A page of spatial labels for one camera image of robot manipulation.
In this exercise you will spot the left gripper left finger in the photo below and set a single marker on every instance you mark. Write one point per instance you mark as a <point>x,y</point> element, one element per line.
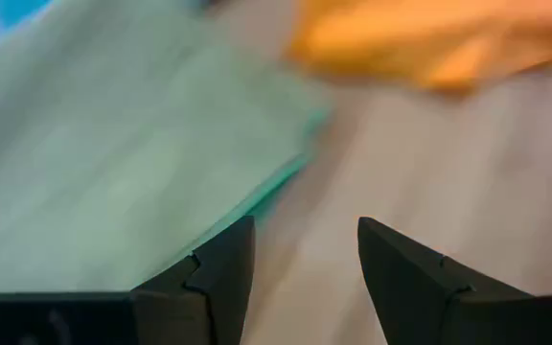
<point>185,311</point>

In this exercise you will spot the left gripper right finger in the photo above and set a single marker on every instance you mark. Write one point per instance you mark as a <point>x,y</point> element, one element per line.
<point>448,311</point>

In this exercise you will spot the green microfiber towel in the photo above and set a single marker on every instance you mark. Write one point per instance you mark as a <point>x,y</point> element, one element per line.
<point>113,144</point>

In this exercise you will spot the blue microfiber towel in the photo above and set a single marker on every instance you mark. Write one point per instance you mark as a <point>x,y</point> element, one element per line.
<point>17,9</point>

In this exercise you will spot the orange microfiber towel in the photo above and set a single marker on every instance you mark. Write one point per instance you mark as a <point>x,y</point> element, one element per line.
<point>424,43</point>

